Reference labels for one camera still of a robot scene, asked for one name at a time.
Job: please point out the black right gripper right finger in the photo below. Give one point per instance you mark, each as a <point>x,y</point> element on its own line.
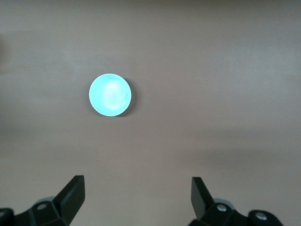
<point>202,200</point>

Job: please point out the brown table cover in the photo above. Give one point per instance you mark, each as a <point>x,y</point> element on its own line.
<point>211,94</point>

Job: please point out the blue bowl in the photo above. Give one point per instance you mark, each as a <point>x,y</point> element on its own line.
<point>110,95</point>

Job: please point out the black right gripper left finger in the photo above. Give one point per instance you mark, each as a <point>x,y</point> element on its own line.
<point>70,200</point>

